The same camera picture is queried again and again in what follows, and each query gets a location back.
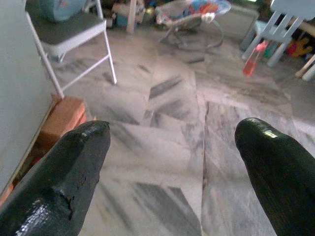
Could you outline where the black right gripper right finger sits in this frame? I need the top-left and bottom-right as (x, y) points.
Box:
(234, 117), (315, 236)

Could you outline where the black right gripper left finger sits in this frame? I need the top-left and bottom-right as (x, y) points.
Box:
(0, 120), (111, 236)

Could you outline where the white fridge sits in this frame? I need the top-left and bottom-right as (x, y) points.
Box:
(0, 0), (56, 195)

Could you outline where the orange brick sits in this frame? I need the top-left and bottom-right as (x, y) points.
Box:
(36, 95), (88, 148)

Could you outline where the red liquid plastic bottle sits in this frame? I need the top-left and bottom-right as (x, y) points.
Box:
(243, 40), (269, 76)

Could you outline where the yellow red toy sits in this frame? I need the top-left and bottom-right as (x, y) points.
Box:
(286, 36), (313, 59)

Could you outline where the white metal folding chair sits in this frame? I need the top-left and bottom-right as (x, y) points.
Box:
(24, 0), (118, 99)

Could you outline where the light blue child chair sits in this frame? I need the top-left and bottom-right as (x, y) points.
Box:
(240, 0), (315, 68)

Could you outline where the colourful baby bouncer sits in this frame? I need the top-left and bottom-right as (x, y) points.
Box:
(155, 0), (232, 50)

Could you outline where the white wooden post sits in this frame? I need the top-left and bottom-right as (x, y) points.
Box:
(126, 0), (138, 35)

